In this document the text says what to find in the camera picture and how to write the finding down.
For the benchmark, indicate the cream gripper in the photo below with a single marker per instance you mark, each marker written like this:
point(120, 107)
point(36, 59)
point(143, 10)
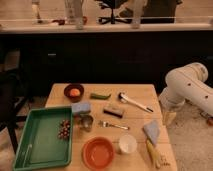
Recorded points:
point(168, 117)

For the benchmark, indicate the brown block eraser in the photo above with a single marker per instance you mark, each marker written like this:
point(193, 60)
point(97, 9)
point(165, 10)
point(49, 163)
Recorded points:
point(112, 110)

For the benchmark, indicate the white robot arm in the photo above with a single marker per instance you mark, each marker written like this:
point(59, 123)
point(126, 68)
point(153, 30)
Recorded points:
point(186, 83)

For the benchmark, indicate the red bowl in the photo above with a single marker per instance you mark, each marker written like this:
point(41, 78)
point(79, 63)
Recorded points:
point(98, 154)

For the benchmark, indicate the dark bowl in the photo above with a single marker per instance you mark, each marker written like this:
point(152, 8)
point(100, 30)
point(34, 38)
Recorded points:
point(69, 87)

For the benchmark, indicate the blue cloth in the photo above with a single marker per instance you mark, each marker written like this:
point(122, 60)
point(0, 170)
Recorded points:
point(152, 131)

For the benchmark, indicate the white cup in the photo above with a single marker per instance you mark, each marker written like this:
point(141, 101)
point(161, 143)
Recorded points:
point(127, 144)

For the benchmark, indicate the silver fork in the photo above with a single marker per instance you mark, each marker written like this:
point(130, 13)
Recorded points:
point(106, 124)

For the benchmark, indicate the green pepper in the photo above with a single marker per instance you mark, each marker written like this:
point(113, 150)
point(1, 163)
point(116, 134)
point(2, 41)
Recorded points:
point(99, 96)

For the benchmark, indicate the metal measuring cup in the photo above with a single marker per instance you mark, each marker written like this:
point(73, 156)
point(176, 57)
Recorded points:
point(86, 123)

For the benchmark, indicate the blue sponge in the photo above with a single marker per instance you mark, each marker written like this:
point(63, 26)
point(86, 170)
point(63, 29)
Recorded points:
point(81, 108)

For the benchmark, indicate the orange fruit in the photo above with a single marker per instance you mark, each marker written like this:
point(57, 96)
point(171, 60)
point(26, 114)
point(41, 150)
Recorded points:
point(74, 92)

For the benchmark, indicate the red grape bunch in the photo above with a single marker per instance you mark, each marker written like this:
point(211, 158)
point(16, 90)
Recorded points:
point(64, 129)

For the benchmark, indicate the black office chair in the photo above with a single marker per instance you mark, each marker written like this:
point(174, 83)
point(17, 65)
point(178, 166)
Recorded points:
point(111, 5)

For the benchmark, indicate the green plastic tray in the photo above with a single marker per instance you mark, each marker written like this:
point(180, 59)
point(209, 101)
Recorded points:
point(40, 146)

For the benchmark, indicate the dark chair at left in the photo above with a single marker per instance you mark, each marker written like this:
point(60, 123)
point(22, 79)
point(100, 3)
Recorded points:
point(9, 108)

